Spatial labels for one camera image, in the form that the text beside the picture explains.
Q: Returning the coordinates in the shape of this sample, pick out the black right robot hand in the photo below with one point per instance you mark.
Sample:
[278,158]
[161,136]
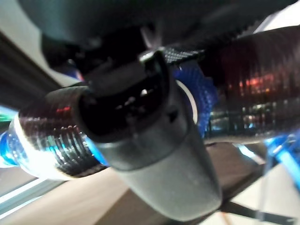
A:
[150,150]

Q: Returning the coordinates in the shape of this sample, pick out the small pepsi bottle blue cap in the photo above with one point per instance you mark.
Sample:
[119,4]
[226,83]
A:
[253,82]

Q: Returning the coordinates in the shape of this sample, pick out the blue plastic shopping basket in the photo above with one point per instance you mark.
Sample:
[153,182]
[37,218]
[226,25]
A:
[281,150]

